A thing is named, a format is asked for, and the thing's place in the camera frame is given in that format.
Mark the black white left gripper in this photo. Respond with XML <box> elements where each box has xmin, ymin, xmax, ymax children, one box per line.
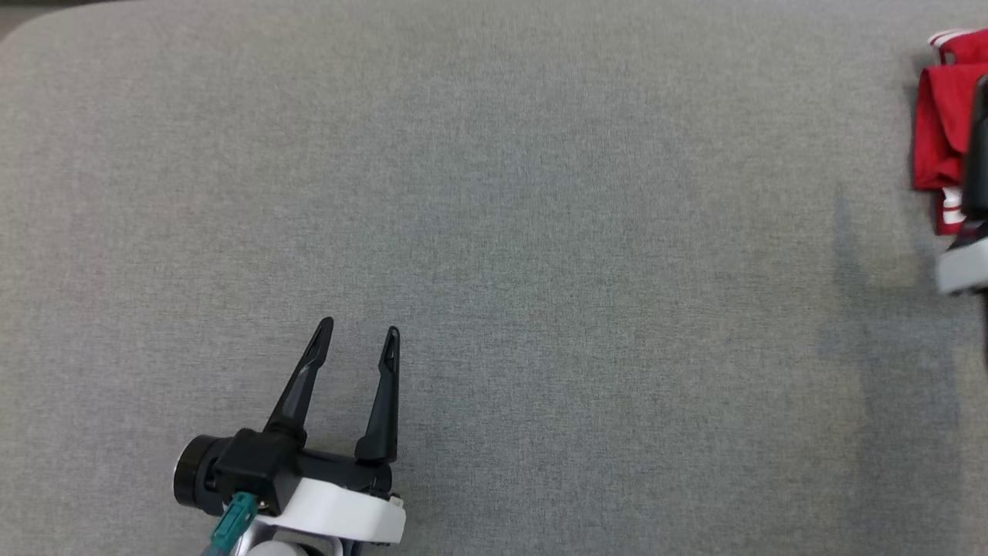
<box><xmin>173</xmin><ymin>317</ymin><xmax>407</xmax><ymax>545</ymax></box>

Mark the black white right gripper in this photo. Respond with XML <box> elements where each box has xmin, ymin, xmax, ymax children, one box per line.
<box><xmin>936</xmin><ymin>73</ymin><xmax>988</xmax><ymax>297</ymax></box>

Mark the red white lettered jersey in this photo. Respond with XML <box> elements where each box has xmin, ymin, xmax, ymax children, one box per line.
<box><xmin>911</xmin><ymin>63</ymin><xmax>988</xmax><ymax>237</ymax></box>

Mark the teal left gripper cable connector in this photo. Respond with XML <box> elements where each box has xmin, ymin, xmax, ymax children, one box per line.
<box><xmin>202</xmin><ymin>493</ymin><xmax>258</xmax><ymax>556</ymax></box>

